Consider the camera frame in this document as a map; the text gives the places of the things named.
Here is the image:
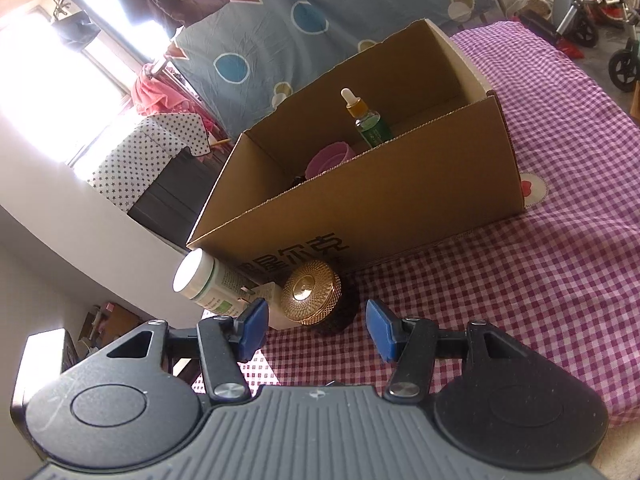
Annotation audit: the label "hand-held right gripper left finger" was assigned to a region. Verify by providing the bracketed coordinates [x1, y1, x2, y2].
[85, 297, 271, 403]

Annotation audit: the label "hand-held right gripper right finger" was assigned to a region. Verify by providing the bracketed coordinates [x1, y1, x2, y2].
[365, 299, 532, 403]

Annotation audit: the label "gold lid jar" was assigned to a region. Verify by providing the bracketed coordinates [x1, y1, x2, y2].
[279, 258, 359, 337]

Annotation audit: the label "brown cardboard box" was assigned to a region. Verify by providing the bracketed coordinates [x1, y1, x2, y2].
[186, 18, 526, 275]

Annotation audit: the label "white paper carton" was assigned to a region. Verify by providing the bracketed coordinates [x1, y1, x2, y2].
[240, 281, 297, 331]

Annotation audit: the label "white bottle green label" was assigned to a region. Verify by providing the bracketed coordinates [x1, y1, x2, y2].
[172, 248, 262, 319]

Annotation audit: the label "dark cabinet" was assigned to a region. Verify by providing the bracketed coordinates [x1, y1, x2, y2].
[126, 151, 237, 249]

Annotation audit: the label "pink cup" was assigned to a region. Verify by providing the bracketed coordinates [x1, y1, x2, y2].
[305, 142, 357, 181]

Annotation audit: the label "purple checked cloth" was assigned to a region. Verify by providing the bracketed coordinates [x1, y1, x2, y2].
[192, 21, 640, 480]

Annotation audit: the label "white star-print cloth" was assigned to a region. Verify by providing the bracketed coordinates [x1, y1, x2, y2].
[86, 110, 212, 209]

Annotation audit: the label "green dropper bottle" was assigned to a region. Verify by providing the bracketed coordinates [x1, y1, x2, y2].
[340, 87, 394, 150]

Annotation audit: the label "pink hanging clothes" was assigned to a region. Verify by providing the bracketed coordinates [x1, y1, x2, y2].
[131, 61, 217, 134]

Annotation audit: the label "blue sheet with circles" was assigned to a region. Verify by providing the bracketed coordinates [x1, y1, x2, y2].
[170, 0, 497, 128]

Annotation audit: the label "black hanging bag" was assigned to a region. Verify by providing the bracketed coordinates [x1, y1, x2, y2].
[51, 9, 102, 52]

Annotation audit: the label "metal walker with wheels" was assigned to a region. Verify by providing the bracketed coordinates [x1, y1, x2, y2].
[550, 0, 640, 94]

